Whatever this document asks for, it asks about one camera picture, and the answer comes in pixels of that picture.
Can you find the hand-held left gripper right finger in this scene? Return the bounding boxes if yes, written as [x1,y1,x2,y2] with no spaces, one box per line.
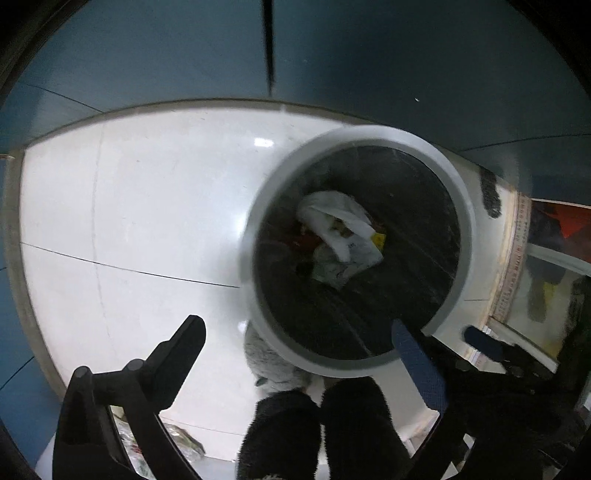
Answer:
[392,318,467,480]

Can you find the red and white sugar bag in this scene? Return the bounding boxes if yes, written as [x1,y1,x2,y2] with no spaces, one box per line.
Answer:
[310,231,386,291]

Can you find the white round trash bin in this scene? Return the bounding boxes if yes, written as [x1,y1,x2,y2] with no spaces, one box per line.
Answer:
[242,124,476,377]

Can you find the blue base cabinet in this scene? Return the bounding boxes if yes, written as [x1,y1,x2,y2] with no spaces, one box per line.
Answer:
[0,0,591,155]

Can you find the clear plastic bag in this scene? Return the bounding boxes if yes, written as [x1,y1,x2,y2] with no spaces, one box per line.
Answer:
[111,406,206,480]

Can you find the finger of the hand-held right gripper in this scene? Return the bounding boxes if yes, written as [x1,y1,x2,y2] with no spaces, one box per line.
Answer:
[463,325,557,376]

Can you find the person's black fuzzy legs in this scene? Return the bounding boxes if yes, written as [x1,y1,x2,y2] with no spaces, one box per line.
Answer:
[236,377,413,480]

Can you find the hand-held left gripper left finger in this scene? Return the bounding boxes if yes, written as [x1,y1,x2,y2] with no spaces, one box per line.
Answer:
[53,315,207,480]

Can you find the grey slipper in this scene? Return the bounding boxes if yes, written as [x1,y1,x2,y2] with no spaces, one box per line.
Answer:
[244,320,315,395]

